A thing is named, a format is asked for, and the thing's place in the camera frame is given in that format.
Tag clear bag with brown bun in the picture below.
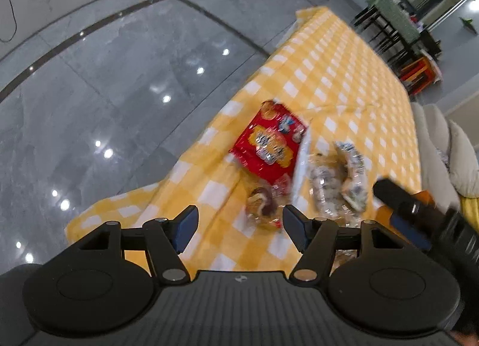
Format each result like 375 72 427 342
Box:
243 176 292 232

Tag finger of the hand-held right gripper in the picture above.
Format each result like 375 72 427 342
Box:
373 177 450 254

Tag clear bag of candies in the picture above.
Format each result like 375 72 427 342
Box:
307 151 348 225

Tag beige sofa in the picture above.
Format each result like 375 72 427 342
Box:
410 103 479 219

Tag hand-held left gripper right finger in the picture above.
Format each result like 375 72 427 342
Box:
282 204 403 284

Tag red snack bag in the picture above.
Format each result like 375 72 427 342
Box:
229 99 309 186

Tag black cable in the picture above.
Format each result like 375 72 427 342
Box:
0 0 17 43

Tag yellow blanket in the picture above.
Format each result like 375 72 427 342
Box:
458 196 479 219

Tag yellow checked tablecloth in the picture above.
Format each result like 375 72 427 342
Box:
64 5 423 272

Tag dining table with green cloth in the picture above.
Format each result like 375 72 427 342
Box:
362 0 442 58

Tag black dining chair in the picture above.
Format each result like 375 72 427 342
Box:
354 5 412 66

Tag beige pillow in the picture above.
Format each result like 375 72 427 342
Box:
447 119 479 197

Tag red stool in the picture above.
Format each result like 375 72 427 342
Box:
398 56 444 94

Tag orange cardboard box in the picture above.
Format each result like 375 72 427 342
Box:
376 189 436 229

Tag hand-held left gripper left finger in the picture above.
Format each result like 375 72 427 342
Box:
77 204 200 284

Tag green and white snack packet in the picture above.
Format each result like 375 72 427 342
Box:
334 140 369 214

